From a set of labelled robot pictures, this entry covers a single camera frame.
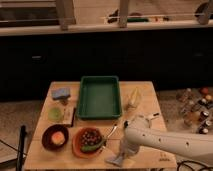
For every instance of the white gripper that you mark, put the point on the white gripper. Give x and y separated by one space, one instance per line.
127 149

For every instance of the grey towel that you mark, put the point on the grey towel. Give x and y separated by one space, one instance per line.
115 160

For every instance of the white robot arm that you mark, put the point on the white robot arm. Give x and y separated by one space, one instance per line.
138 133

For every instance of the green plastic tray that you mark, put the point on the green plastic tray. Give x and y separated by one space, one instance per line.
99 98

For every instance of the metal spoon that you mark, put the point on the metal spoon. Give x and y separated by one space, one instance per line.
112 131

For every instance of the orange plate with food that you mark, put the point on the orange plate with food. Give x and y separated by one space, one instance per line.
86 136

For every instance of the green pepper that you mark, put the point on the green pepper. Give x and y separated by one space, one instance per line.
92 148

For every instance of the wooden cutting board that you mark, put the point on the wooden cutting board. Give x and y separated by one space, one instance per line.
69 115

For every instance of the dark bowl with orange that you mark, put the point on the dark bowl with orange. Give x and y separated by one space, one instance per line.
55 137

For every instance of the bottles on floor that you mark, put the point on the bottles on floor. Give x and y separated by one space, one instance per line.
197 112

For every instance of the blue sponge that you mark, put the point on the blue sponge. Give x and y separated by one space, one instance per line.
61 93

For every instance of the black stand pole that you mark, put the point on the black stand pole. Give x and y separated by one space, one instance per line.
20 152

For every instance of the white handled brush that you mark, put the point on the white handled brush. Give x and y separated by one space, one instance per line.
153 116

